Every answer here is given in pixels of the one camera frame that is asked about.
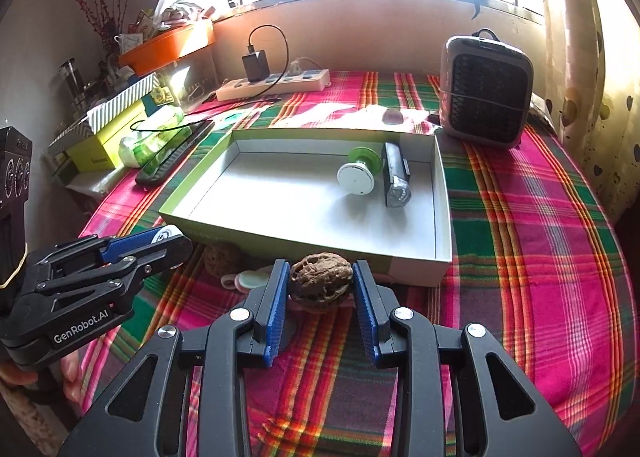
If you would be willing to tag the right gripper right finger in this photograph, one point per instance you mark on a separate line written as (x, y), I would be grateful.
(498, 411)

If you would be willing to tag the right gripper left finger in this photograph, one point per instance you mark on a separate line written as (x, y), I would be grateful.
(145, 409)

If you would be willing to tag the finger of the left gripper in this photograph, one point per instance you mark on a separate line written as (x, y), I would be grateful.
(118, 247)
(124, 278)

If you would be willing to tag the brown carved walnut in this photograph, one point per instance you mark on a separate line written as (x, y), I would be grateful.
(320, 282)

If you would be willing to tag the green white spool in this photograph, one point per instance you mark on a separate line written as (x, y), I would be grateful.
(357, 175)

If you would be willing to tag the black bike light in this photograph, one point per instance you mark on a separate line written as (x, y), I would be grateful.
(396, 176)

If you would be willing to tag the small white jar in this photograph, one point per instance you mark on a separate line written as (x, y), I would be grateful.
(165, 232)

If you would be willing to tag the person's left hand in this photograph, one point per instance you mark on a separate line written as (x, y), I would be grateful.
(70, 369)

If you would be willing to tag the yellow green box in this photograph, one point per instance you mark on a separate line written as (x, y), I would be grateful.
(100, 152)

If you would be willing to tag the black smartphone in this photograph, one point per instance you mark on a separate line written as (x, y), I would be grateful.
(157, 170)

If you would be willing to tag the green tissue pack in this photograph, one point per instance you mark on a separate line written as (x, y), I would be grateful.
(146, 137)

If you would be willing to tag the striped white box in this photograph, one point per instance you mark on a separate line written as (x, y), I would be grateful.
(97, 118)

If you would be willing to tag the plaid bedspread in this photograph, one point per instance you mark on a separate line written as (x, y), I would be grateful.
(535, 260)

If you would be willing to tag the green white cardboard tray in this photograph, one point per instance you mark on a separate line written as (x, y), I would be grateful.
(273, 193)

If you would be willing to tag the metal cup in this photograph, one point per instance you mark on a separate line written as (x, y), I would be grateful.
(70, 74)

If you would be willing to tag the orange plastic bin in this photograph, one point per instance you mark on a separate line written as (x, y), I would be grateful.
(168, 47)

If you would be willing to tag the black charger adapter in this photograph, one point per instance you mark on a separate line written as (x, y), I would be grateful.
(256, 65)

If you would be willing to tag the white power strip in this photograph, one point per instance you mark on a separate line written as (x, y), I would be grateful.
(314, 80)

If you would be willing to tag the grey portable heater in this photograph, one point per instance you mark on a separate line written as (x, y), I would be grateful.
(485, 89)

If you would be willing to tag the heart pattern curtain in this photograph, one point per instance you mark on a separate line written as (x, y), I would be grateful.
(592, 84)

